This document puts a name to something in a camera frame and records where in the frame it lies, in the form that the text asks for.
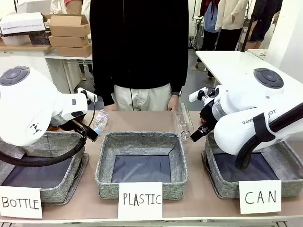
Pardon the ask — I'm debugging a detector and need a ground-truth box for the white box with label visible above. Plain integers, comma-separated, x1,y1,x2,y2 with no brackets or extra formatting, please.
0,12,46,35

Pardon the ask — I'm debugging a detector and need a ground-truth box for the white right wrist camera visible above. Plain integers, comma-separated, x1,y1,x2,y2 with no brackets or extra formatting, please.
188,87,215,103

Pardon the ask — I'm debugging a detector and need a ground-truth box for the white paper sign CAN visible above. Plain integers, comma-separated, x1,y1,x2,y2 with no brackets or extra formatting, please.
238,179,282,215

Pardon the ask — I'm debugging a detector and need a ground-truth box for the white plastic bin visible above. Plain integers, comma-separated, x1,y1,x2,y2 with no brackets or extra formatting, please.
1,35,32,46

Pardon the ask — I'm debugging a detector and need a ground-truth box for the person in dark clothes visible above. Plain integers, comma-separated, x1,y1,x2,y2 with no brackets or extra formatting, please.
248,0,284,44

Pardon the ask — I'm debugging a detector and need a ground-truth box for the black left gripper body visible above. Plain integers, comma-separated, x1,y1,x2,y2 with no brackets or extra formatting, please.
52,113,88,135

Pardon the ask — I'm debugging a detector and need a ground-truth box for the white paper sign BOTTLE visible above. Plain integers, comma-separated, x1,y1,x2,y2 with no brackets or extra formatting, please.
0,185,43,219

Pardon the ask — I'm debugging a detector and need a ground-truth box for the person's right forearm black sleeve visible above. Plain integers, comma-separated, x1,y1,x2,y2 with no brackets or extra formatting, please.
92,59,116,106

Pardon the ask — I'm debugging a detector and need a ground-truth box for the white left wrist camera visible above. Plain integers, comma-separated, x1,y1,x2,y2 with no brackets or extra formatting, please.
77,87,98,103

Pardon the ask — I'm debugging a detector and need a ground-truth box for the person's left hand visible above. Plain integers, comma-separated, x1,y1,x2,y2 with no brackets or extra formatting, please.
167,94,180,111

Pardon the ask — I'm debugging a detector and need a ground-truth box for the dark woven basket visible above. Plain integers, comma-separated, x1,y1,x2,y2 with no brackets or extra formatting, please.
29,31,52,46

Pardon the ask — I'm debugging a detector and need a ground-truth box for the closed flat cardboard box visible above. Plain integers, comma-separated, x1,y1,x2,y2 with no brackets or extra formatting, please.
55,44,93,58
48,35,90,48

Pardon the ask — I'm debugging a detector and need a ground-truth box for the person in red shirt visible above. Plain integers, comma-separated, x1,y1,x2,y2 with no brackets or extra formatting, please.
49,0,90,16

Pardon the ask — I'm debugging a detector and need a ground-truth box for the grey fabric basket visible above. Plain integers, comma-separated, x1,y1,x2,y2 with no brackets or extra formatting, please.
201,132,303,199
0,131,90,205
95,131,189,200

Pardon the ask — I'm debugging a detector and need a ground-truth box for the person in blue top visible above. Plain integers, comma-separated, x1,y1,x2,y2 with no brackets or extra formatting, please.
200,0,220,52

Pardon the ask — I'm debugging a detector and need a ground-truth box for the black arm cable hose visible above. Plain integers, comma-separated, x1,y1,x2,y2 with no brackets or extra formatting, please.
0,129,87,167
234,101,303,170

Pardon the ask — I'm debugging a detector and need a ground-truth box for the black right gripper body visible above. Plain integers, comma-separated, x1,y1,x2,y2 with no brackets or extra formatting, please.
200,103,218,130

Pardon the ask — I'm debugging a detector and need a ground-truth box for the white paper sign PLASTIC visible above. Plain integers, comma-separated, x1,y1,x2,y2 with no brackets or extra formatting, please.
117,181,163,219

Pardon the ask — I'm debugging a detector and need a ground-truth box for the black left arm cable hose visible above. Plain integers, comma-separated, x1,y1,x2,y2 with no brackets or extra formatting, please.
0,129,87,167

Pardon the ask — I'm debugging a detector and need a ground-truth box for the person in cream jacket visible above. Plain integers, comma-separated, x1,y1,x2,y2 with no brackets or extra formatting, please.
214,0,249,52

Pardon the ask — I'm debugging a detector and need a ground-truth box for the open cardboard box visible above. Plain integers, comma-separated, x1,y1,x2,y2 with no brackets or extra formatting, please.
49,14,91,38

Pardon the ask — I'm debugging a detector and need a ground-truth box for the person in black sweater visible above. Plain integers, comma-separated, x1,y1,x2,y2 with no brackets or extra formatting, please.
89,0,190,112

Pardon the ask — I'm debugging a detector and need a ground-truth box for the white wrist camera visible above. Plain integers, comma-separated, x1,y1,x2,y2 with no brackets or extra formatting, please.
77,87,98,103
188,87,215,103

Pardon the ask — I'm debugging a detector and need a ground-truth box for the long clear plastic bottle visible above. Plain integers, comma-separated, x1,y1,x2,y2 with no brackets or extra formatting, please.
172,103,192,140

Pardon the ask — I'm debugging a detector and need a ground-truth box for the small pink-label water bottle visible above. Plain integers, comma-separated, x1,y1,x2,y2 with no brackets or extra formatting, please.
93,109,109,137

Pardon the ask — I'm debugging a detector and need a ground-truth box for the person's left forearm black sleeve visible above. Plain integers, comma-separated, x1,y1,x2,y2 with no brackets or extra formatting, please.
170,56,189,95

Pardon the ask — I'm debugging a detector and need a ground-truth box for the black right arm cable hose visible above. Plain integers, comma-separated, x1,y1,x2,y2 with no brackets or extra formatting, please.
234,101,303,170

